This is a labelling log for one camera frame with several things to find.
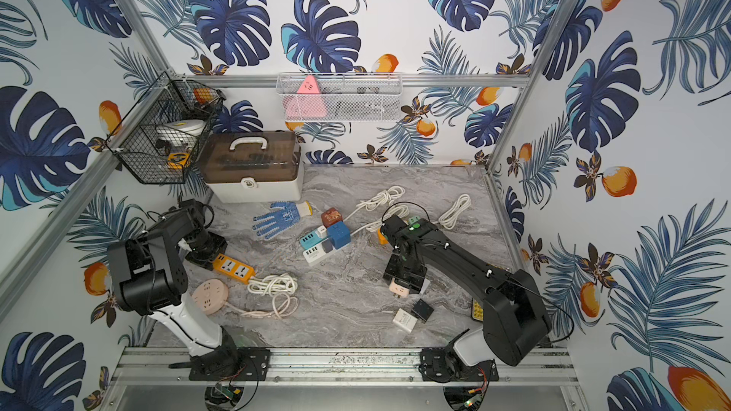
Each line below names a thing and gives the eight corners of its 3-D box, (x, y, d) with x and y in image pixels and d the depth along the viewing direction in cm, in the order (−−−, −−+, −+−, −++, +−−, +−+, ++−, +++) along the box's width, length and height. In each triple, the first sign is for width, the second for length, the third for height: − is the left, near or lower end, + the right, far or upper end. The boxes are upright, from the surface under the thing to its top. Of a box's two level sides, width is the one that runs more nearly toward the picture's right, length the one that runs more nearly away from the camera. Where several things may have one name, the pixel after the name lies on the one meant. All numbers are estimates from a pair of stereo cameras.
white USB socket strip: (309, 267, 94) (307, 262, 92) (304, 257, 97) (302, 252, 94) (335, 253, 98) (335, 248, 95) (330, 244, 100) (329, 239, 97)
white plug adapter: (392, 321, 83) (392, 319, 82) (399, 308, 85) (399, 306, 84) (410, 333, 81) (411, 331, 79) (417, 320, 83) (418, 318, 82)
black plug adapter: (411, 311, 85) (411, 308, 83) (419, 299, 87) (420, 297, 85) (425, 322, 83) (426, 320, 81) (433, 310, 85) (434, 308, 83)
